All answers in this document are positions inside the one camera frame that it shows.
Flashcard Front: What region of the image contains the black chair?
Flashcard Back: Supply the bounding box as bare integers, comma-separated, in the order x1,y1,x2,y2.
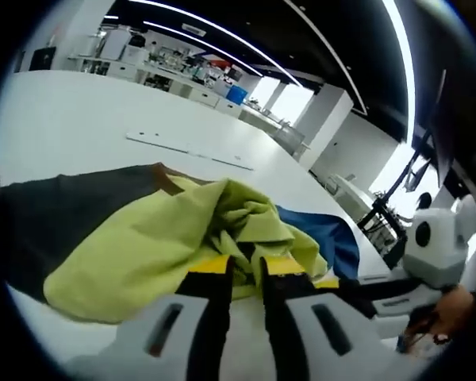
29,46,58,72

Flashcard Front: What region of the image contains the person's right hand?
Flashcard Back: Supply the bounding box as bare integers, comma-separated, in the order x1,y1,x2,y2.
406,284,476,352

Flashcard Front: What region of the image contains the blue storage bin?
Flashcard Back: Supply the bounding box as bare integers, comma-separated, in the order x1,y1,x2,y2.
225,85,249,106

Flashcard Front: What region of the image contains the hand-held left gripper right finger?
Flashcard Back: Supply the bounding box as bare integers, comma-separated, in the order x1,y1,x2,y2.
259,256,417,381

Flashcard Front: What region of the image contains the hanging black screen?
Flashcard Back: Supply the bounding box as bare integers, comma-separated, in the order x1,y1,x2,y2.
427,70,468,188

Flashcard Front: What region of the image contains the long ceiling light strip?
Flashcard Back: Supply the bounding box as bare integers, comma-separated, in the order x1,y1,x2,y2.
134,0,303,87

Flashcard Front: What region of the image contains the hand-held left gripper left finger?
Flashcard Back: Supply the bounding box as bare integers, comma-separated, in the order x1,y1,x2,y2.
63,255,235,381

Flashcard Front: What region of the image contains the yellow-green garment with dark sleeves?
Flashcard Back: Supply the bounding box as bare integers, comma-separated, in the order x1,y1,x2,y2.
0,161,361,325

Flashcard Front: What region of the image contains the white cabinet counter row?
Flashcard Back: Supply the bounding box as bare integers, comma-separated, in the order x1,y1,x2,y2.
67,53,248,117

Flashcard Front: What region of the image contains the bright ceiling light strip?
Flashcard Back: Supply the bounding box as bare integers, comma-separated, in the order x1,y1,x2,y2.
382,0,418,144

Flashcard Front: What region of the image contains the short ceiling light strip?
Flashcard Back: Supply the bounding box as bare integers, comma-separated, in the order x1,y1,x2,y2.
104,14,263,77

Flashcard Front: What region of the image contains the white flat strip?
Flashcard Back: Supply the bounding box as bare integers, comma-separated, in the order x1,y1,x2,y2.
125,130,255,172

